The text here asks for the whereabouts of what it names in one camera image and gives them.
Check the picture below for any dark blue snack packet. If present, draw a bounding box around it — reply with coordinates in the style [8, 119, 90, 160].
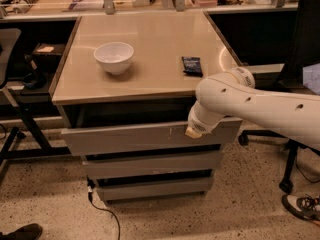
[182, 57, 203, 77]

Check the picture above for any dark brown shoe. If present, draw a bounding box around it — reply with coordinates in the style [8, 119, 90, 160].
[0, 223, 42, 240]

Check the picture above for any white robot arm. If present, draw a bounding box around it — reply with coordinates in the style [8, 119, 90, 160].
[186, 67, 320, 150]

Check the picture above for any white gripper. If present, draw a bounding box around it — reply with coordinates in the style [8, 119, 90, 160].
[185, 102, 224, 139]

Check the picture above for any grey bottom drawer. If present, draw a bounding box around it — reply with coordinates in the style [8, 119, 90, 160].
[96, 177, 214, 201]

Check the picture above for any white ceramic bowl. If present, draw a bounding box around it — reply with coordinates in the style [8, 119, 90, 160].
[94, 42, 134, 75]

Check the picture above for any grey drawer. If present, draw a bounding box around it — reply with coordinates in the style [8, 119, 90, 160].
[61, 117, 241, 156]
[82, 150, 223, 179]
[96, 177, 214, 201]

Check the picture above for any black box with label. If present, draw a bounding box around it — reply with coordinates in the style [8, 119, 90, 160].
[32, 43, 65, 72]

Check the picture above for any grey top drawer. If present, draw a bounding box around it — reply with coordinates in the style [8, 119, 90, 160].
[61, 117, 241, 156]

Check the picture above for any grey middle drawer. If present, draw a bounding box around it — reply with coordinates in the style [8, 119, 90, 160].
[82, 150, 223, 179]

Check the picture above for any grey drawer cabinet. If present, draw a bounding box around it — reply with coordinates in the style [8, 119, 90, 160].
[52, 12, 241, 202]

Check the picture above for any black power cable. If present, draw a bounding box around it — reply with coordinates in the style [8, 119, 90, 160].
[86, 178, 121, 240]

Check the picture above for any black office chair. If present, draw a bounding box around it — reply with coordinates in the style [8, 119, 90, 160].
[238, 0, 320, 194]

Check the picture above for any grey and black sneaker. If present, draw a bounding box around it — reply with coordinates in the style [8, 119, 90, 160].
[282, 195, 320, 224]

